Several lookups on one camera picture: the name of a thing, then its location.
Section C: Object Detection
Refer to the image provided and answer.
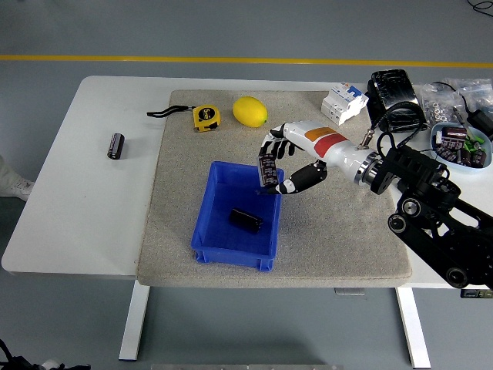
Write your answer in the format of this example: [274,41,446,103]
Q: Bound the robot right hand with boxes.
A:
[256,120,374,196]

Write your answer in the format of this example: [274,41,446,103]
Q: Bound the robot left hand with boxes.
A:
[39,358,92,370]

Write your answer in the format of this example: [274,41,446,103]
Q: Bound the black battery with white print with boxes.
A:
[257,152,281,189]

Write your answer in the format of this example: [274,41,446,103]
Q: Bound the dark brown cylindrical battery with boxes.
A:
[229,207,264,236]

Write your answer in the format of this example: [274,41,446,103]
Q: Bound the blue plastic box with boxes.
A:
[190,160,286,272]

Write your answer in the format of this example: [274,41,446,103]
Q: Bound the black cylindrical battery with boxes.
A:
[106,132,126,160]

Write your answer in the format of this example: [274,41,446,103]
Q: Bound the white circuit breaker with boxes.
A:
[320,82,370,126]

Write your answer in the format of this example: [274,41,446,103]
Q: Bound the glossy black pouch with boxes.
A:
[364,68,429,133]

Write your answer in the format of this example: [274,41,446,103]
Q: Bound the yellow lemon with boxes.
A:
[232,96,269,128]

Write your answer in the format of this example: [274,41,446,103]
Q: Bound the grey-brown felt mat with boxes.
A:
[134,89,413,289]

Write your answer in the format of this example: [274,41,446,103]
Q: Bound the white table leg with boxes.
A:
[395,287,432,369]
[118,276,151,362]

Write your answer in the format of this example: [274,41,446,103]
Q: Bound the clear bag of washers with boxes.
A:
[419,82,468,125]

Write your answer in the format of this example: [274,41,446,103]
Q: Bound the yellow tape measure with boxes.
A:
[146,103,223,134]

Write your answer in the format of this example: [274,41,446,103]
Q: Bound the green plastic pieces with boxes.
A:
[463,135,485,152]

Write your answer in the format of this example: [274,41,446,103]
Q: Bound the light blue bowl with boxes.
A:
[430,122,493,173]

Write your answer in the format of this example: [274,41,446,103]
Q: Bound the clear plastic bag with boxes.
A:
[442,78,493,113]

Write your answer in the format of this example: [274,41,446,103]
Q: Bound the person's foot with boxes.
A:
[0,153,35,201]

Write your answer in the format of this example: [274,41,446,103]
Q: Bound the black charger with cord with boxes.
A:
[431,80,493,136]

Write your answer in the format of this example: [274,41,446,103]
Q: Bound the black floor cable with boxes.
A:
[467,0,493,17]

